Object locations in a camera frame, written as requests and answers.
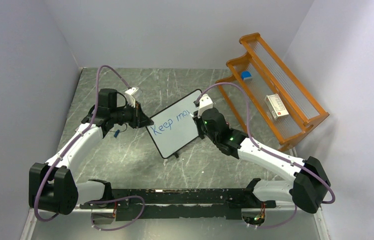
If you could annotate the orange wooden rack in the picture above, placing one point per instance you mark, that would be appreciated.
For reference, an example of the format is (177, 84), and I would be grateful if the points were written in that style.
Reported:
(272, 76)

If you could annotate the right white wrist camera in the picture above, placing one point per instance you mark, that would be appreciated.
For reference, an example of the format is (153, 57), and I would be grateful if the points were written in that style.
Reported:
(203, 103)

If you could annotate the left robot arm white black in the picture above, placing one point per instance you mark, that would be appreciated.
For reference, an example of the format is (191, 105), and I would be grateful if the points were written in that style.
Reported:
(51, 185)

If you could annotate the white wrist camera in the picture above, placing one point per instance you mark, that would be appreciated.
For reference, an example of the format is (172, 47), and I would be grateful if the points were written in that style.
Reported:
(132, 94)
(203, 103)

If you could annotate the blue eraser on rack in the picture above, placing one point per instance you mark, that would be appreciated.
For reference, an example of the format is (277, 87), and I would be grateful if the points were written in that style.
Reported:
(246, 76)

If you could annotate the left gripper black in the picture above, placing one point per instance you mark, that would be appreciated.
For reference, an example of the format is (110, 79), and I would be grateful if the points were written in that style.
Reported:
(139, 119)

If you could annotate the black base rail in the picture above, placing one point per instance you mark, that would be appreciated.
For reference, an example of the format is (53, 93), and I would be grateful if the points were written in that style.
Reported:
(228, 203)

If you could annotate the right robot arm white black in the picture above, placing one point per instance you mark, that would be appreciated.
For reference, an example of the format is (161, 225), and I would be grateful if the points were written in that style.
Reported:
(304, 181)

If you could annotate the white board black frame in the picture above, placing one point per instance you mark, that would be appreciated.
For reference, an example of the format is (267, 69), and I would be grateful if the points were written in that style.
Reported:
(173, 127)

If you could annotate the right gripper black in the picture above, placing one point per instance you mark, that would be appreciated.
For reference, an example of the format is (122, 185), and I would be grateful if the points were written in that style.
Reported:
(197, 121)

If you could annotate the blue marker cap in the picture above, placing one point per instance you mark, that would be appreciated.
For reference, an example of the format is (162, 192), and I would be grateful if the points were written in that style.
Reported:
(116, 133)

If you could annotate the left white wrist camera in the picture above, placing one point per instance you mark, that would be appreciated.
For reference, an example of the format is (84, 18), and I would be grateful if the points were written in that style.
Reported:
(132, 94)

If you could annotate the white red small box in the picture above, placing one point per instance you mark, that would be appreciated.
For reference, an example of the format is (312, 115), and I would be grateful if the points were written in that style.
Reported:
(276, 107)

